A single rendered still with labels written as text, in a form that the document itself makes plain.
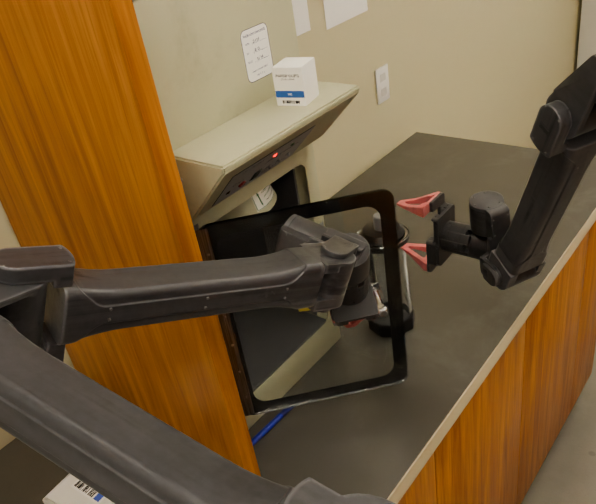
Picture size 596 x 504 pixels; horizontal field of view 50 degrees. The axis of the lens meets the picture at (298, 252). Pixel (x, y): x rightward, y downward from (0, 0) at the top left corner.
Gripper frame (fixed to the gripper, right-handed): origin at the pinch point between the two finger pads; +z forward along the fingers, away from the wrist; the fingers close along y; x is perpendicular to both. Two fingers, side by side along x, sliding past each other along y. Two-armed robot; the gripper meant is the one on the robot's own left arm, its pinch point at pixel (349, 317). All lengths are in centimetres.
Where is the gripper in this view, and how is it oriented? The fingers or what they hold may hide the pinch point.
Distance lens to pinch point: 103.6
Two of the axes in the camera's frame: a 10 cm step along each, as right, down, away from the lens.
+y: 2.0, 8.1, -5.5
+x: 9.8, -2.0, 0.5
